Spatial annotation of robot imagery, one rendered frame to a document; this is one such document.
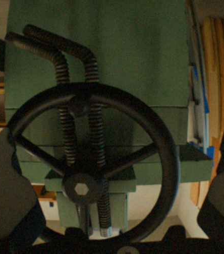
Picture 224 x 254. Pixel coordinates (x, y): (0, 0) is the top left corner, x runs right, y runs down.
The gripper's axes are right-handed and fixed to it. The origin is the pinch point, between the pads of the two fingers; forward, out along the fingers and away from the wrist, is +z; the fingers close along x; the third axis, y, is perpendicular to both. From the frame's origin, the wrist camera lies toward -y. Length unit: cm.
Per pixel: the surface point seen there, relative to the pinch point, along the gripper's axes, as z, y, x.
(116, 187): 16.7, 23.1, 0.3
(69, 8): 38.5, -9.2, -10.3
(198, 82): 102, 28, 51
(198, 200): 148, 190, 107
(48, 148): 27.4, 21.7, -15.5
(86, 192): 8.4, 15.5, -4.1
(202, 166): 25.7, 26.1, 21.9
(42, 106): 13.6, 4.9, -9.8
